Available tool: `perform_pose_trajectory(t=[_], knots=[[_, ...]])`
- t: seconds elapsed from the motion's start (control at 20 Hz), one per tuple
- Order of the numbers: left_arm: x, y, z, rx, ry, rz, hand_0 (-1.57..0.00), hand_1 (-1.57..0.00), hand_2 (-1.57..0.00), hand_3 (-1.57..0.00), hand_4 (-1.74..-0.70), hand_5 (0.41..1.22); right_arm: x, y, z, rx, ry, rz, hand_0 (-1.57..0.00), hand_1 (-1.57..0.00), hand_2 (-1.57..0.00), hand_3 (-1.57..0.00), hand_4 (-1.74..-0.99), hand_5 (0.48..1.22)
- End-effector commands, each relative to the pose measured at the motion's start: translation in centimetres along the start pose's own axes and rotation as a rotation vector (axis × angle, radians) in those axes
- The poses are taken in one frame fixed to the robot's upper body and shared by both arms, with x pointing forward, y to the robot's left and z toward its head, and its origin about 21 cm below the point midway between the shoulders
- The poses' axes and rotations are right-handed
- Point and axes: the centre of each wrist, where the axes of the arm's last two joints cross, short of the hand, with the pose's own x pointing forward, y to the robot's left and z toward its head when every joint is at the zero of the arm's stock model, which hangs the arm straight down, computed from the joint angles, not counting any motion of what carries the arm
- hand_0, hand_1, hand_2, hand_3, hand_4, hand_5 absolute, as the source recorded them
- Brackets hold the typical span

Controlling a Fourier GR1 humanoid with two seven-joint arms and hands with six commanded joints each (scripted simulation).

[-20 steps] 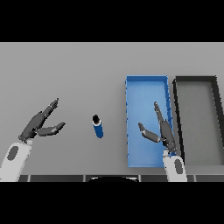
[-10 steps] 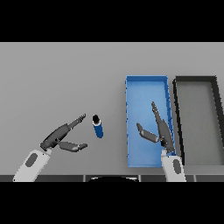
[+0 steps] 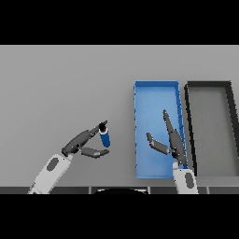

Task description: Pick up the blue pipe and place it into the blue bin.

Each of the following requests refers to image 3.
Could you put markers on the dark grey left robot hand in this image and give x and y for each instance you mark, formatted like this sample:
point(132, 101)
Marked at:
point(79, 141)

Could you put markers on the dark grey bin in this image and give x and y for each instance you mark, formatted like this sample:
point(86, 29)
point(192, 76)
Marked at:
point(211, 130)

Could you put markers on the blue pipe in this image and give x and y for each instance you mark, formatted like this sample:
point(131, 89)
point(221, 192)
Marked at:
point(104, 136)

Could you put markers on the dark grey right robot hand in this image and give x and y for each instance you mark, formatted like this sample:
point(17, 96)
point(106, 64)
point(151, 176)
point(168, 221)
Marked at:
point(175, 141)

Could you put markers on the blue bin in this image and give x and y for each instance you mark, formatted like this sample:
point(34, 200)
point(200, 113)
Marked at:
point(155, 130)

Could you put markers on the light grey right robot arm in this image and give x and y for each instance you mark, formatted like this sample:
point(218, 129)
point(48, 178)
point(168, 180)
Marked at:
point(185, 179)

